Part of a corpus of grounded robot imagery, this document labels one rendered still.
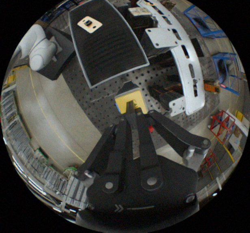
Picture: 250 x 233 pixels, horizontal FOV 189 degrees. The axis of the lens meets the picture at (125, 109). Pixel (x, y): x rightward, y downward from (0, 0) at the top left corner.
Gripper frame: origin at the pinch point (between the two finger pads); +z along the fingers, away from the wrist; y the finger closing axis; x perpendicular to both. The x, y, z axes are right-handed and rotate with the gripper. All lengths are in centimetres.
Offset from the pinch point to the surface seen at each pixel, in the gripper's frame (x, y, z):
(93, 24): 24.1, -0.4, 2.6
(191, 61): 5.9, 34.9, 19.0
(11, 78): 456, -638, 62
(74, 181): -225, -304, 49
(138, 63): 8.7, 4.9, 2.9
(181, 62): 6.4, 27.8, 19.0
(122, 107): 0.6, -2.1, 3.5
